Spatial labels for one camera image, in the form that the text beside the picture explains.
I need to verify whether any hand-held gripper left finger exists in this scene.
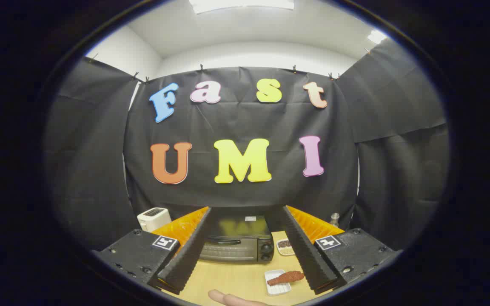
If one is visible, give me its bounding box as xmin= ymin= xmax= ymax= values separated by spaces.
xmin=92 ymin=207 xmax=212 ymax=295

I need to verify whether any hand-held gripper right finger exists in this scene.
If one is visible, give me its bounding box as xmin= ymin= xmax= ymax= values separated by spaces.
xmin=280 ymin=205 xmax=399 ymax=295

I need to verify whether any reddish-brown meat piece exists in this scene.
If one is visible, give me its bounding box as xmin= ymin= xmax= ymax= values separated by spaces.
xmin=267 ymin=271 xmax=305 ymax=286

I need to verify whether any black toaster oven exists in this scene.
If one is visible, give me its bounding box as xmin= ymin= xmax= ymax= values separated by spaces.
xmin=199 ymin=215 xmax=275 ymax=265

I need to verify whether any white bread toaster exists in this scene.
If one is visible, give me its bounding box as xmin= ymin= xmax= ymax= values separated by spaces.
xmin=137 ymin=207 xmax=172 ymax=232

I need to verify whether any white divided spice dish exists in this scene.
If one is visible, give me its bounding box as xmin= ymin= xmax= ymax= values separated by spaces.
xmin=276 ymin=238 xmax=295 ymax=256

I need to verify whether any small white rectangular tray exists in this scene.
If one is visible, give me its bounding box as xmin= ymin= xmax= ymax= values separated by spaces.
xmin=265 ymin=269 xmax=292 ymax=296

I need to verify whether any small ceiling light panel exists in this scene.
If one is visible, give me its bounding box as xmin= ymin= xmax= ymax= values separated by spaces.
xmin=367 ymin=29 xmax=388 ymax=45

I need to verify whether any long ceiling light panel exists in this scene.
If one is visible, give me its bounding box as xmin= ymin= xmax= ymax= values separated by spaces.
xmin=189 ymin=0 xmax=295 ymax=14

